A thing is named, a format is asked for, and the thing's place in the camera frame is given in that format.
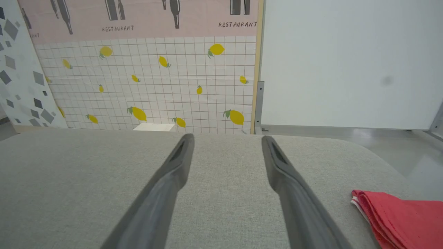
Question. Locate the grey metal panel bracket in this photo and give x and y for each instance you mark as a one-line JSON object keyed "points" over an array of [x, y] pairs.
{"points": [[259, 103]]}

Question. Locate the red and white jersey garment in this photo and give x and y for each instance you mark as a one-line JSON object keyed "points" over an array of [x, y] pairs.
{"points": [[405, 218]]}

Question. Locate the plain white board panel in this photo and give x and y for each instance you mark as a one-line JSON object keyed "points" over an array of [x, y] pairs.
{"points": [[346, 69]]}

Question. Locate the lemon print restaurant backdrop panel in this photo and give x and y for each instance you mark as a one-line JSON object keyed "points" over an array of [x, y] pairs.
{"points": [[155, 86]]}

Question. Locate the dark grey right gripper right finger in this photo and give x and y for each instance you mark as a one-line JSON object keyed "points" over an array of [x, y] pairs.
{"points": [[297, 207]]}

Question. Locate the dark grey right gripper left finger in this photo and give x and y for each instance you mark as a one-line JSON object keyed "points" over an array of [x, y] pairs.
{"points": [[157, 200]]}

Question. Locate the grey terrazzo pattern panel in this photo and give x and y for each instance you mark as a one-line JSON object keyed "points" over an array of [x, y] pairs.
{"points": [[20, 86]]}

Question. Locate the grey metal panel leg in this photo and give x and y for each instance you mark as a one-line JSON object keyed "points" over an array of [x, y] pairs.
{"points": [[437, 124]]}

